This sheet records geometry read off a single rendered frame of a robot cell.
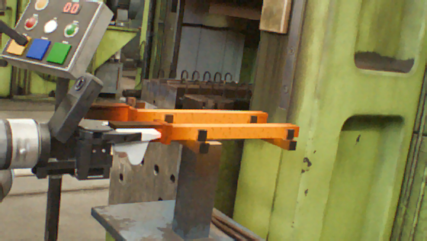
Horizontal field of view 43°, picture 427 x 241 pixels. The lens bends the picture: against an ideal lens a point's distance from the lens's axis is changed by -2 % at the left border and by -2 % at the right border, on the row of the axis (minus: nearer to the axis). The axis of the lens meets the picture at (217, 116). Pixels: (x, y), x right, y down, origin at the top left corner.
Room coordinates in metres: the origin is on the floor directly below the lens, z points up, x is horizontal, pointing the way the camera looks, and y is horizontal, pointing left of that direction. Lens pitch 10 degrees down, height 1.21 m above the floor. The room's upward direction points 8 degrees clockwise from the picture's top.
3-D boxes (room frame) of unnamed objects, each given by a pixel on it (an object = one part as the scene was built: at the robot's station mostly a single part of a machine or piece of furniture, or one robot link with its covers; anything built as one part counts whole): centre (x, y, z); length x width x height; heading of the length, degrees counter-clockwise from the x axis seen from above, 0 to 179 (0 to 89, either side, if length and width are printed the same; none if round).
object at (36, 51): (1.91, 0.65, 1.01); 0.07 x 0.05 x 0.07; 63
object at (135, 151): (0.88, 0.12, 0.98); 0.09 x 0.03 x 0.06; 124
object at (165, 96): (1.75, 0.02, 0.96); 0.42 x 0.20 x 0.09; 128
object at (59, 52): (1.86, 0.56, 1.01); 0.07 x 0.05 x 0.07; 63
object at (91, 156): (0.84, 0.22, 0.97); 0.12 x 0.08 x 0.09; 127
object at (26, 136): (0.79, 0.28, 0.98); 0.08 x 0.05 x 0.08; 37
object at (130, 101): (1.23, 0.09, 1.00); 0.23 x 0.06 x 0.02; 126
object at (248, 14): (1.76, -0.03, 1.24); 0.30 x 0.07 x 0.06; 128
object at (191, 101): (1.52, 0.03, 0.95); 0.12 x 0.08 x 0.06; 128
